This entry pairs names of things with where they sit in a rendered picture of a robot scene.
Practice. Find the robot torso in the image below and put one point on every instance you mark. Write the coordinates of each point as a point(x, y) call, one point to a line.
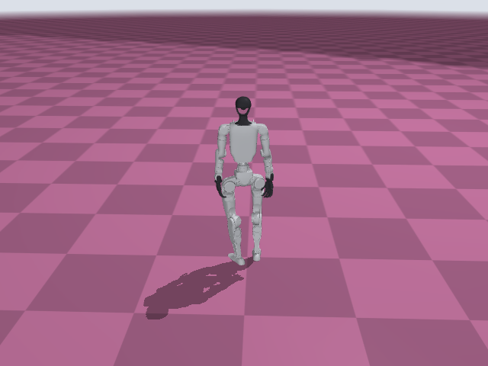
point(243, 144)

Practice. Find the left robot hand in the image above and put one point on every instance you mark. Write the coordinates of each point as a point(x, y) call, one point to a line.
point(218, 181)

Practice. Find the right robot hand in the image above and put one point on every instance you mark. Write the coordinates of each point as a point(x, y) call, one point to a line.
point(268, 186)

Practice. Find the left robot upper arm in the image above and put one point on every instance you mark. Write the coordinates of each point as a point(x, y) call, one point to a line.
point(221, 139)

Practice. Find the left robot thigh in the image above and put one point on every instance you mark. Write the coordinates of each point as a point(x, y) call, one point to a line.
point(228, 186)

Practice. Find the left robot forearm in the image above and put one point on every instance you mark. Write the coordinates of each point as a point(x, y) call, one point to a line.
point(218, 165)

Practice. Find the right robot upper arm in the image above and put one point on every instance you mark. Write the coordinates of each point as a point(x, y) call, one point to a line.
point(263, 131)

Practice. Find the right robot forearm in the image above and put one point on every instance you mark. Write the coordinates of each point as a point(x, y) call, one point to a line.
point(268, 166)

